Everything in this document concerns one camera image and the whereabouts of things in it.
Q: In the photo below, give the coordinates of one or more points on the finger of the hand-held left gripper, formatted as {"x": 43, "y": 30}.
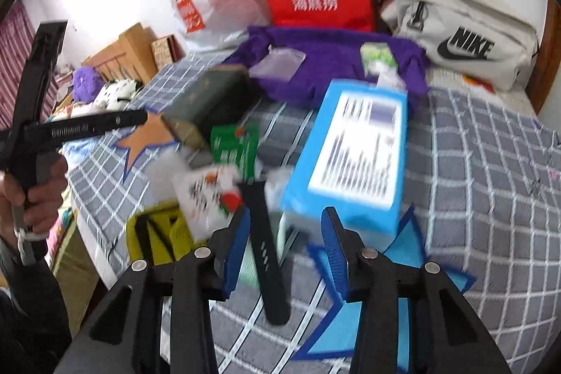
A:
{"x": 127, "y": 119}

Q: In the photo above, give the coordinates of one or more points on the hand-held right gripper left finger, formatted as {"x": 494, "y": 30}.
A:
{"x": 234, "y": 251}

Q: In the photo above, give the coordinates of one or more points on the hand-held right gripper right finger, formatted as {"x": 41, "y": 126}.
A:
{"x": 337, "y": 255}

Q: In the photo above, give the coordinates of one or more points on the white printed sachet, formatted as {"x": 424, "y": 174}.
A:
{"x": 201, "y": 194}

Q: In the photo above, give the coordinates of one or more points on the dark green tin box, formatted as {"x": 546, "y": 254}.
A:
{"x": 206, "y": 98}

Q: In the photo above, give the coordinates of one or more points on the yellow pouch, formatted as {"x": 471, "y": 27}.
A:
{"x": 149, "y": 234}

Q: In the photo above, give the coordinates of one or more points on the green snack packet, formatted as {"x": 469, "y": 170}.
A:
{"x": 232, "y": 150}

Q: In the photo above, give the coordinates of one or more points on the clear plastic bag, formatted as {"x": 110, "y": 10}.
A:
{"x": 278, "y": 65}

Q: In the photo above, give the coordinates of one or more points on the green and white packet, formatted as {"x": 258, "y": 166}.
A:
{"x": 374, "y": 54}

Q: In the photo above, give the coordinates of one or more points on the person's left hand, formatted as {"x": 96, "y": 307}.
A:
{"x": 48, "y": 207}

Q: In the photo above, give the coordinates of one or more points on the white black-dotted pillow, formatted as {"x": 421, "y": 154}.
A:
{"x": 116, "y": 91}

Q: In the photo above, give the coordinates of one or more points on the pastel printed quilt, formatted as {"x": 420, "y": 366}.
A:
{"x": 81, "y": 150}

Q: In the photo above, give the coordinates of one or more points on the purple plush toy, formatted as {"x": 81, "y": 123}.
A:
{"x": 87, "y": 82}

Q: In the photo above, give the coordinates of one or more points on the wooden headboard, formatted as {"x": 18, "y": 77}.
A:
{"x": 127, "y": 45}

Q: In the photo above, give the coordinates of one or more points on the patterned book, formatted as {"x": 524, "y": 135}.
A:
{"x": 164, "y": 49}

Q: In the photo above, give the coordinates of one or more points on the pink striped curtain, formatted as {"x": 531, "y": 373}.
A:
{"x": 13, "y": 49}

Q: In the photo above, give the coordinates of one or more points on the blue cardboard box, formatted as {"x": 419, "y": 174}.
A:
{"x": 350, "y": 150}

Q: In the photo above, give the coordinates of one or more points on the olive green blanket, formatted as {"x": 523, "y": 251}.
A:
{"x": 74, "y": 269}

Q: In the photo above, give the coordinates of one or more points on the grey checked blanket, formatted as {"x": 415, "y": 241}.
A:
{"x": 460, "y": 181}

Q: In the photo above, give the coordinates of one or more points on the purple towel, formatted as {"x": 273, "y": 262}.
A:
{"x": 333, "y": 63}

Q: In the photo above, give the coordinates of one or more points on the white printed bed sheet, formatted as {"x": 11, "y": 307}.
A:
{"x": 504, "y": 98}

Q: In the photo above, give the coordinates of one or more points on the grey waist bag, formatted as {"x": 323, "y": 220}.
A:
{"x": 438, "y": 6}

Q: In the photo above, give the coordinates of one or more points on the brown wooden door frame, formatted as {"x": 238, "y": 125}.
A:
{"x": 550, "y": 49}

